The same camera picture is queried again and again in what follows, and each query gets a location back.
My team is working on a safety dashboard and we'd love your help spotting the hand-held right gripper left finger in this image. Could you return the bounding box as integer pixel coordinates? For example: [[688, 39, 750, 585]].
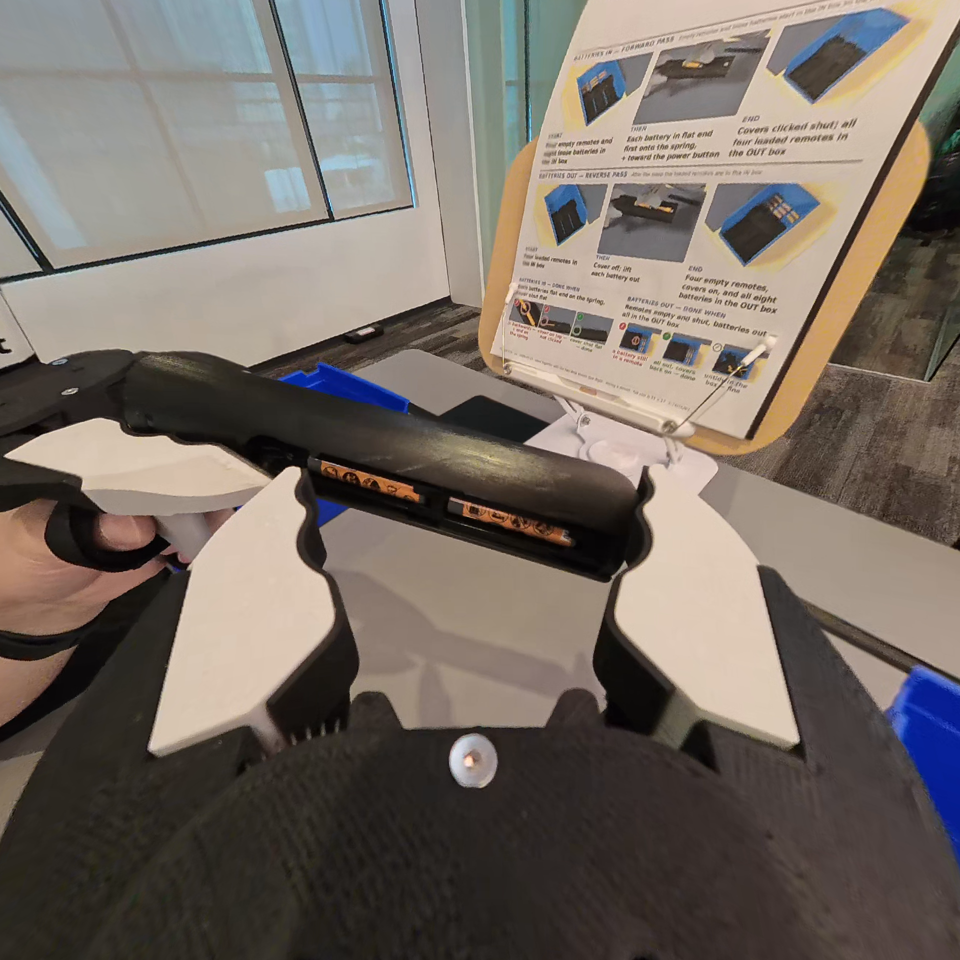
[[147, 468, 358, 759]]

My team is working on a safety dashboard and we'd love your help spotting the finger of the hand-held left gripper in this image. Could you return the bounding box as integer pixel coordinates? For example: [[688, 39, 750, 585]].
[[5, 419, 280, 517]]

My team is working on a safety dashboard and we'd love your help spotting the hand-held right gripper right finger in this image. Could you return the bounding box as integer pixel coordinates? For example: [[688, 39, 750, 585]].
[[593, 468, 805, 751]]

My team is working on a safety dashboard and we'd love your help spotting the black remote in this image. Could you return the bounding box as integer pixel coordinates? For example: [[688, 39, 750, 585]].
[[123, 353, 651, 583]]

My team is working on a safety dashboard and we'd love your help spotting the orange black battery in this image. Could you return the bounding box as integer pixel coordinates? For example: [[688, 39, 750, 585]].
[[311, 458, 430, 505], [447, 498, 580, 550]]

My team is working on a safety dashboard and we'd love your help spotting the blue plastic bin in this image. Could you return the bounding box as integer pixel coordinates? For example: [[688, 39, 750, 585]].
[[885, 668, 960, 858], [278, 360, 411, 528]]

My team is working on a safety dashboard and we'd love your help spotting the person's left hand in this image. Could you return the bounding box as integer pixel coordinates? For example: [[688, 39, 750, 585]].
[[0, 507, 235, 640]]

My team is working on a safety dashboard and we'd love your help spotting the large glass window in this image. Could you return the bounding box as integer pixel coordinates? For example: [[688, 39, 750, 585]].
[[0, 0, 418, 280]]

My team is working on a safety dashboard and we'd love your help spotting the instruction sheet on stand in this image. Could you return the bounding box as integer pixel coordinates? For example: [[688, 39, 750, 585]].
[[480, 0, 960, 460]]

